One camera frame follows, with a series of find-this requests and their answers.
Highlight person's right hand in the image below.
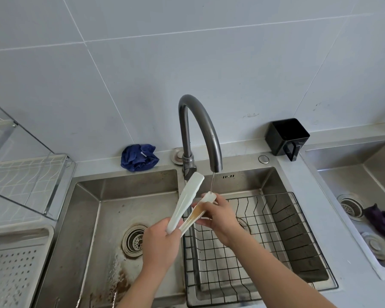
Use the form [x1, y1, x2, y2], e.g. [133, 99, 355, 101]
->
[195, 194, 245, 249]

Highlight person's left hand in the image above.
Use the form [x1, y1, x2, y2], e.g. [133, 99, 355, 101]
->
[141, 217, 185, 274]

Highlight white plastic tongs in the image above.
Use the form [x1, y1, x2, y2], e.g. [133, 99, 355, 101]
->
[166, 172, 218, 237]

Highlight person's right forearm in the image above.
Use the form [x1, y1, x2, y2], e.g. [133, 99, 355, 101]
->
[226, 232, 338, 308]

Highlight person's left forearm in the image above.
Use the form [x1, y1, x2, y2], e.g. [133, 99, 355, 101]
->
[115, 264, 178, 308]

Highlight sink drain under basket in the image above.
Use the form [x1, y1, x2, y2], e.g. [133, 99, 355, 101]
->
[237, 218, 251, 235]

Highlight round metal drain strainer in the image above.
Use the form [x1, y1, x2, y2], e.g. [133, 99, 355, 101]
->
[121, 224, 148, 260]

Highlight round metal sink hole cap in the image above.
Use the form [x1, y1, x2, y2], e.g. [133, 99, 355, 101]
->
[170, 147, 184, 165]

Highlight grey gooseneck faucet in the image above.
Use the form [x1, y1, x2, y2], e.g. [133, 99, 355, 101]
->
[178, 94, 223, 182]

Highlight stainless steel double sink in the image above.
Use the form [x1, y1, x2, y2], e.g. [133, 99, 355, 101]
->
[34, 152, 339, 308]

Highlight blue crumpled cloth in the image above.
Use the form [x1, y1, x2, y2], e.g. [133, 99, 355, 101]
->
[121, 144, 160, 173]

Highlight black square plastic container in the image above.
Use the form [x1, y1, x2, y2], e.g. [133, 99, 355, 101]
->
[264, 118, 311, 162]

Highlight stainless steel single sink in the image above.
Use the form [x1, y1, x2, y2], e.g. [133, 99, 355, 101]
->
[300, 134, 385, 281]

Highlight small metal drain strainer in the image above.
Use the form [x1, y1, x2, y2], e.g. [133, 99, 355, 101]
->
[336, 194, 365, 222]

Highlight grey round sink stopper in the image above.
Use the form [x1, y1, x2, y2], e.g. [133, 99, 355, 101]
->
[360, 231, 385, 261]

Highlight purple crumpled cloth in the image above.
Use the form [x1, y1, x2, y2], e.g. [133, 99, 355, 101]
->
[363, 204, 385, 245]

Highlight white perforated drain tray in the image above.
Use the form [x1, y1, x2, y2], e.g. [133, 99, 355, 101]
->
[0, 225, 55, 308]

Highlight clear plastic dish rack cover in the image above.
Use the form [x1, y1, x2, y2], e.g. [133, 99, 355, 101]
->
[0, 99, 77, 221]

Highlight black wire sink basket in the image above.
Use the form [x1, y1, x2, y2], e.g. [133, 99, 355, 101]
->
[182, 191, 339, 308]

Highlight white wire dish rack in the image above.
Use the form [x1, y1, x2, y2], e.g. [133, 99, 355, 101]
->
[0, 115, 68, 219]

